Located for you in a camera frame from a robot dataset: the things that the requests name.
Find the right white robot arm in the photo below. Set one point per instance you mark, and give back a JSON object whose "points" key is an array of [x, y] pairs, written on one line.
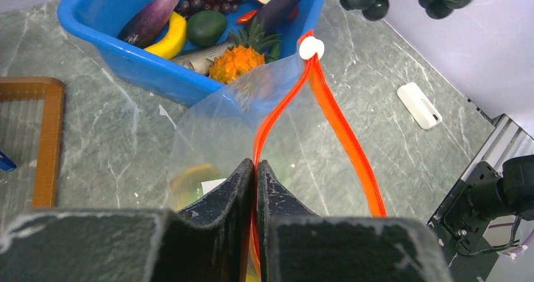
{"points": [[465, 214]]}

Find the clear zip bag red zipper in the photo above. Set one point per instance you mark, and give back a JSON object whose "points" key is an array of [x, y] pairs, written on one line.
{"points": [[284, 113]]}

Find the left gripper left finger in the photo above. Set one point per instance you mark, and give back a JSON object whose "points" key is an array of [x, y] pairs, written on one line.
{"points": [[206, 241]]}

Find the red chili pepper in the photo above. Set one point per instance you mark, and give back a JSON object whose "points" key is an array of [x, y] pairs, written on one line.
{"points": [[247, 17]]}

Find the long purple eggplant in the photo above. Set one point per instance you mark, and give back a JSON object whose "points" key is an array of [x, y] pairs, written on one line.
{"points": [[272, 14]]}

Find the blue plastic bin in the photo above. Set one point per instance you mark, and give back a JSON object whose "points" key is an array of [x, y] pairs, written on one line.
{"points": [[100, 21]]}

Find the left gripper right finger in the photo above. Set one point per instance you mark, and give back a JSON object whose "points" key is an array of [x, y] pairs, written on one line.
{"points": [[295, 244]]}

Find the white zipper slider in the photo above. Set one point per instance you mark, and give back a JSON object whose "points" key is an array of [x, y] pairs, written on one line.
{"points": [[310, 47]]}

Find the grey toy fish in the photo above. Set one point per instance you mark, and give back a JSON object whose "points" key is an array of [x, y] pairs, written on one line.
{"points": [[201, 60]]}

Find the small white plastic block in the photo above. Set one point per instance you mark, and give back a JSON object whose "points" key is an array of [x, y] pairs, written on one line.
{"points": [[420, 107]]}

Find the single yellow banana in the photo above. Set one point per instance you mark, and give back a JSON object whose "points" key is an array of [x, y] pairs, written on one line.
{"points": [[173, 41]]}

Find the wooden rack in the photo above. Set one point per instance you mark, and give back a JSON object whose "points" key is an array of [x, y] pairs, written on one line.
{"points": [[52, 91]]}

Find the yellow banana bunch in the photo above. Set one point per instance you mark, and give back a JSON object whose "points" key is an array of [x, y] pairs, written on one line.
{"points": [[185, 187]]}

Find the green avocado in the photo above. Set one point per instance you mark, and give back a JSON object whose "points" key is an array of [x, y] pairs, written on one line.
{"points": [[205, 28]]}

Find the orange toy pineapple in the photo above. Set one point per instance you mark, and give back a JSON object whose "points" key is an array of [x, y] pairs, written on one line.
{"points": [[252, 47]]}

